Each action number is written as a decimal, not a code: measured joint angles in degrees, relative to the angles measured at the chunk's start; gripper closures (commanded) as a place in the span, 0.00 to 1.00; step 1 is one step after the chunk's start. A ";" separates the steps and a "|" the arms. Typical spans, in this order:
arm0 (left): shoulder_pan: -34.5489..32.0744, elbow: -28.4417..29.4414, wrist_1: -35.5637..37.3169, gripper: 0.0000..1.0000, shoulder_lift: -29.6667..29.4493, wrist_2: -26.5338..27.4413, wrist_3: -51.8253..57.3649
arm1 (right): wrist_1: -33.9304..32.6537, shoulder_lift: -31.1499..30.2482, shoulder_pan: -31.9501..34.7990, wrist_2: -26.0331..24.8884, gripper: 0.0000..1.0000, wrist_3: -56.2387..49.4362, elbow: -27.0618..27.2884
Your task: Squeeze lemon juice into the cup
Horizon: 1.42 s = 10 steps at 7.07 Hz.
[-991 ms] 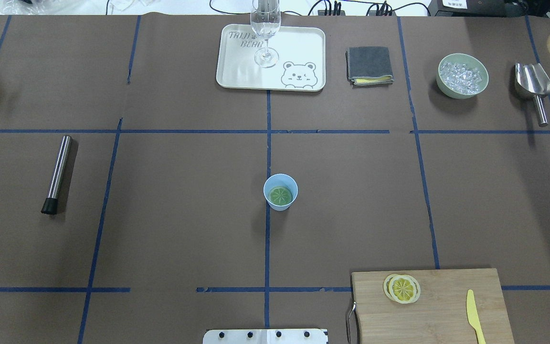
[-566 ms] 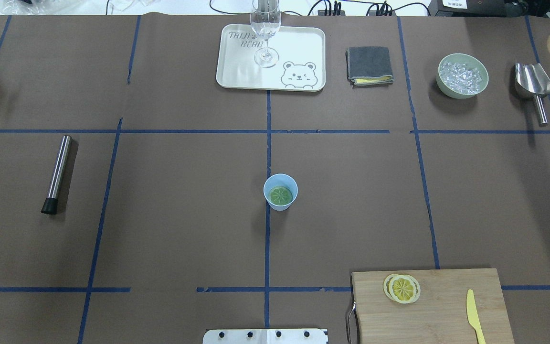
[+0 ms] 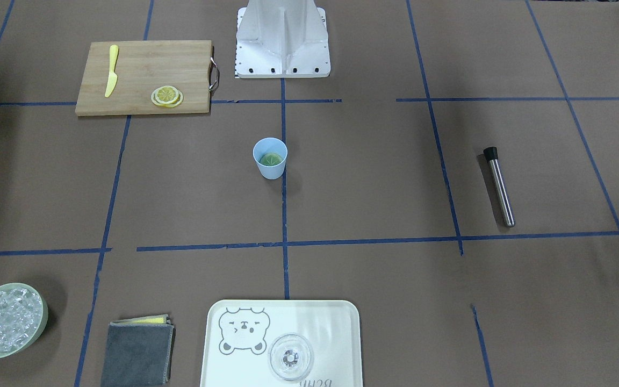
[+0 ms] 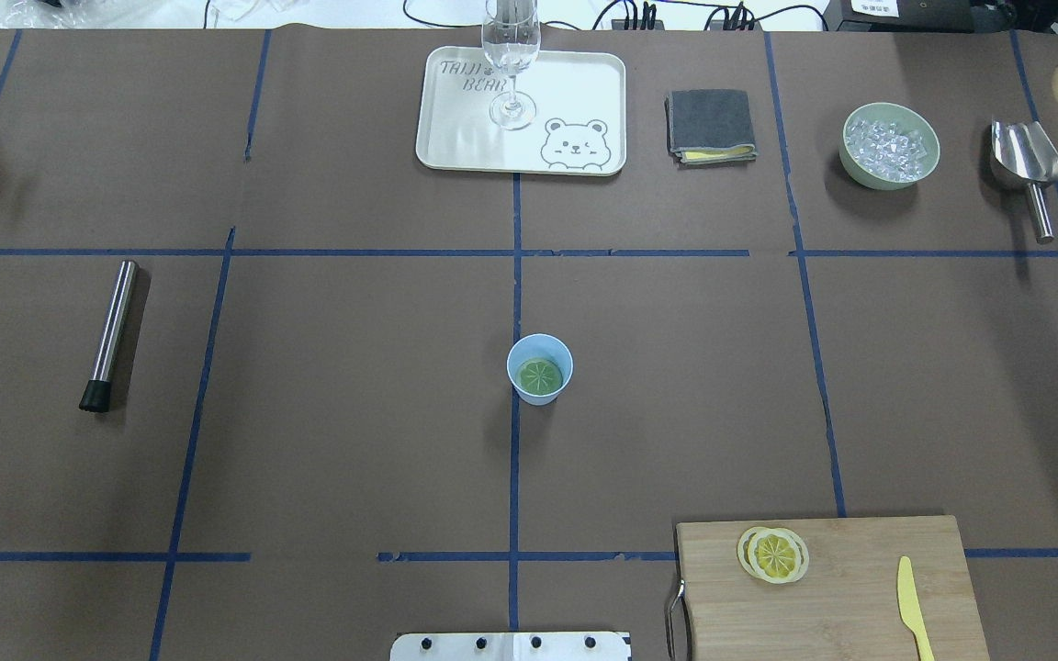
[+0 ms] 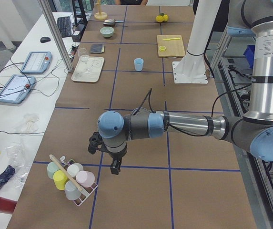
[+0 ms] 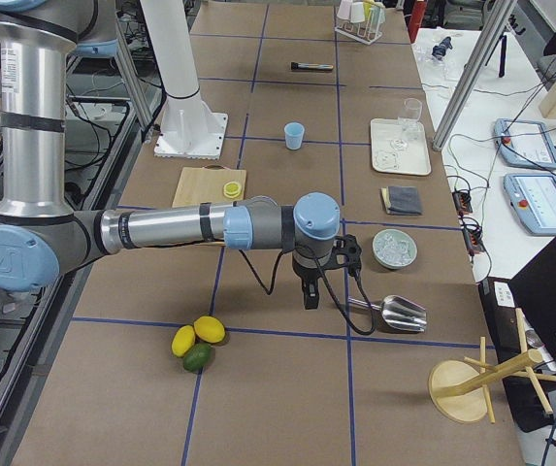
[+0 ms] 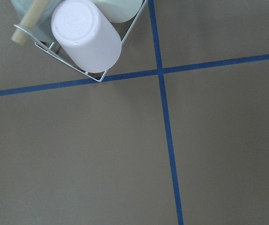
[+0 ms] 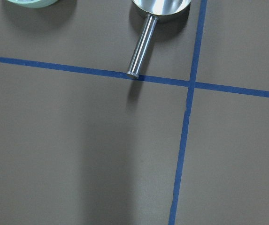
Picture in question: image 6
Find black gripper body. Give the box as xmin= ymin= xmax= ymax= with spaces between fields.
xmin=292 ymin=259 xmax=324 ymax=291

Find yellow lemon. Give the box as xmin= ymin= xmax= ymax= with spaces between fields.
xmin=193 ymin=316 xmax=226 ymax=344
xmin=171 ymin=325 xmax=196 ymax=358

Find lemon slices on board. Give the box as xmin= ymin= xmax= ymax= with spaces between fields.
xmin=222 ymin=181 xmax=243 ymax=199

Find light blue plastic cup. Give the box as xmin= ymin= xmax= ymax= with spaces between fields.
xmin=283 ymin=121 xmax=305 ymax=150

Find pale pink plastic cup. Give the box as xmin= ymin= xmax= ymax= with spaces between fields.
xmin=337 ymin=0 xmax=352 ymax=21

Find white plastic cup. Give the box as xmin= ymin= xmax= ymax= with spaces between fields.
xmin=349 ymin=1 xmax=366 ymax=24

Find pale green plastic cup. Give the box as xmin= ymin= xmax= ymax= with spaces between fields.
xmin=364 ymin=1 xmax=385 ymax=30

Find green bowl of ice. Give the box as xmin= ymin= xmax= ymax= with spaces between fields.
xmin=372 ymin=229 xmax=417 ymax=270

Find steel ice scoop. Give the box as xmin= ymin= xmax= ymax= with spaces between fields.
xmin=371 ymin=295 xmax=427 ymax=334

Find grey folded cloth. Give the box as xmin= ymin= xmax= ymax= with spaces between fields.
xmin=380 ymin=185 xmax=423 ymax=216

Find wooden cutting board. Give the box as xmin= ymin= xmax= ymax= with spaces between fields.
xmin=172 ymin=166 xmax=246 ymax=207

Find green lime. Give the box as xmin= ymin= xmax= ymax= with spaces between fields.
xmin=182 ymin=343 xmax=213 ymax=373

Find cream bear tray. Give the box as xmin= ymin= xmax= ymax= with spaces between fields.
xmin=370 ymin=118 xmax=432 ymax=176

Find wooden mug tree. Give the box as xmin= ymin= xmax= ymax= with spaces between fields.
xmin=428 ymin=308 xmax=556 ymax=423

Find clear wine glass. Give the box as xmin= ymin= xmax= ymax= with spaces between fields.
xmin=391 ymin=98 xmax=422 ymax=150

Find black laptop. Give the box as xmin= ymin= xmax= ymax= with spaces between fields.
xmin=478 ymin=225 xmax=556 ymax=434

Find blue teach pendant near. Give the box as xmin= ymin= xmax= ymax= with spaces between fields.
xmin=503 ymin=174 xmax=556 ymax=236

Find blue teach pendant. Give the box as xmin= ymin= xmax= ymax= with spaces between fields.
xmin=503 ymin=174 xmax=556 ymax=236
xmin=493 ymin=118 xmax=556 ymax=170

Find blue teach pendant far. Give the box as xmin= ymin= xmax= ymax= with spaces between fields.
xmin=493 ymin=118 xmax=556 ymax=170

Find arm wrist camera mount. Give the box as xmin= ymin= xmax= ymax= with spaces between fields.
xmin=328 ymin=234 xmax=362 ymax=280

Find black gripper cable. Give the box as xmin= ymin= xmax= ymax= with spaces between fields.
xmin=241 ymin=250 xmax=376 ymax=336

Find white wire cup rack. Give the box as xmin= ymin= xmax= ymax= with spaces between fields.
xmin=334 ymin=14 xmax=385 ymax=45

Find aluminium frame post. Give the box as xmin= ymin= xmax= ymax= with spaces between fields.
xmin=432 ymin=0 xmax=517 ymax=151

